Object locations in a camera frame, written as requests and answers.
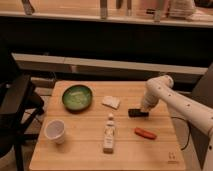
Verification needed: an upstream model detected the black eraser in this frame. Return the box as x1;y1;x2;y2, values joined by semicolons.
128;109;149;117

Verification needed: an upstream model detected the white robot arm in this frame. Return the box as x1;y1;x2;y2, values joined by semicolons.
140;75;213;171

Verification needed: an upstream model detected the orange carrot toy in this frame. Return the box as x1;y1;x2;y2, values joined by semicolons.
134;127;157;140

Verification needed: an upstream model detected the white sponge block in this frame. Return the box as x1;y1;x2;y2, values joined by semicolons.
102;96;120;109

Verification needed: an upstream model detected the white bottle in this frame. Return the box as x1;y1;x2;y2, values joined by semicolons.
103;113;115;154

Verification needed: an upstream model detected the green bowl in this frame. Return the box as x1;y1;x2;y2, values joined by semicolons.
62;84;93;111

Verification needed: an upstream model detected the white paper cup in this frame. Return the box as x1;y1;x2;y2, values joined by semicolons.
44;120;65;144

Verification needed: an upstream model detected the black chair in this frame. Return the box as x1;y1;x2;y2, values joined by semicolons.
0;49;44;171

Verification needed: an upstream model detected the black cable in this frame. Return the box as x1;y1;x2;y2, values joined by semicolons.
172;116;192;151

